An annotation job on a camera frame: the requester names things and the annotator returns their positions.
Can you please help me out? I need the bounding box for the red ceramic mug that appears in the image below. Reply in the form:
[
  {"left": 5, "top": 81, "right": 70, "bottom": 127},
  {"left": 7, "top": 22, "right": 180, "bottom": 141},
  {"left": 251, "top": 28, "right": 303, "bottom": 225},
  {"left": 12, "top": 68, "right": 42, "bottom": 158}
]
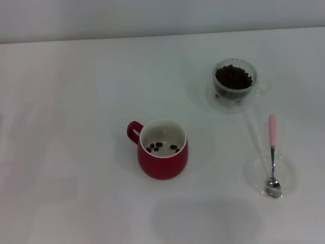
[{"left": 126, "top": 118, "right": 189, "bottom": 180}]

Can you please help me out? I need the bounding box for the pink handled metal spoon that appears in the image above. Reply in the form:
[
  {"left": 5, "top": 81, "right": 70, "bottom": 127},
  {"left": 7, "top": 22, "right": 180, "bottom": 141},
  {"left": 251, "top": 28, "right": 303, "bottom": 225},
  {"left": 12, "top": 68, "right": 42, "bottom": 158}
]
[{"left": 264, "top": 114, "right": 282, "bottom": 199}]

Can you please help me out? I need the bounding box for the coffee bean pile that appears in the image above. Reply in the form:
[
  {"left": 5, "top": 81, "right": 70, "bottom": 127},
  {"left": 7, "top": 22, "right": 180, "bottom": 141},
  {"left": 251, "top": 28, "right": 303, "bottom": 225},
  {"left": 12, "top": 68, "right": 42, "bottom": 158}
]
[{"left": 214, "top": 64, "right": 253, "bottom": 99}]

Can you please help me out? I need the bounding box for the clear glass cup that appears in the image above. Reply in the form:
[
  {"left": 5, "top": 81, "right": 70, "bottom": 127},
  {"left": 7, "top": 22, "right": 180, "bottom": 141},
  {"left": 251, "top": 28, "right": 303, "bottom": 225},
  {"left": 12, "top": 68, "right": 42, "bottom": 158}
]
[{"left": 212, "top": 58, "right": 269, "bottom": 101}]

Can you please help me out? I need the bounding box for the clear glass saucer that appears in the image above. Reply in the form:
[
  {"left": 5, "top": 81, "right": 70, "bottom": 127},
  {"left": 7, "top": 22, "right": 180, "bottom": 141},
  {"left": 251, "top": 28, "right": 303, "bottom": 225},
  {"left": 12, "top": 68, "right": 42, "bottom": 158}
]
[{"left": 206, "top": 80, "right": 255, "bottom": 114}]

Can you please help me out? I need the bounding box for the small clear glass dish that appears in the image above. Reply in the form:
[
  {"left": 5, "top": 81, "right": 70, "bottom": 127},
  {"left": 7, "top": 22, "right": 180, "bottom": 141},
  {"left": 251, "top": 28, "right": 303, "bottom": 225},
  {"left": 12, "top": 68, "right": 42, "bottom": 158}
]
[{"left": 244, "top": 152, "right": 298, "bottom": 199}]

